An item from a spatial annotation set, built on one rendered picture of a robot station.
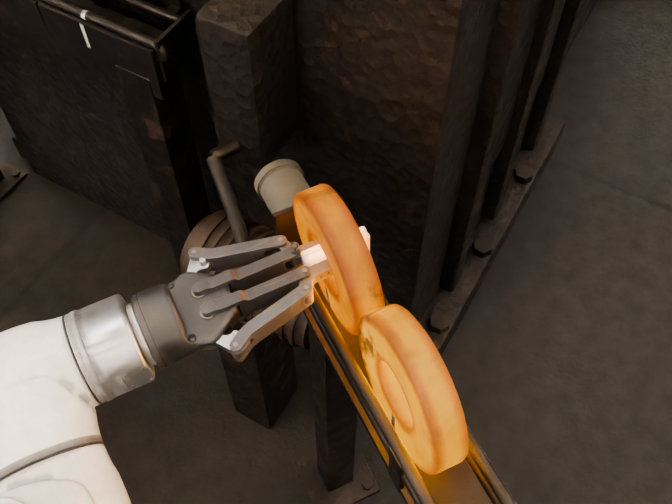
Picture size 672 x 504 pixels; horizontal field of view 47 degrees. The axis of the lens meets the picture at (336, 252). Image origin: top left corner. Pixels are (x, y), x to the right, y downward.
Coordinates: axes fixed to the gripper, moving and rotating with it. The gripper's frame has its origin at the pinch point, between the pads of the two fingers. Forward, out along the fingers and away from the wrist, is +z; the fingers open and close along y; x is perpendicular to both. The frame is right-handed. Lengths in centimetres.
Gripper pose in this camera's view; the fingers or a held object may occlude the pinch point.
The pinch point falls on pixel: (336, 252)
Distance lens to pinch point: 77.1
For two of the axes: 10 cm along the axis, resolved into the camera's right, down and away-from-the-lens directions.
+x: -0.5, -5.4, -8.4
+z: 9.0, -3.8, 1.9
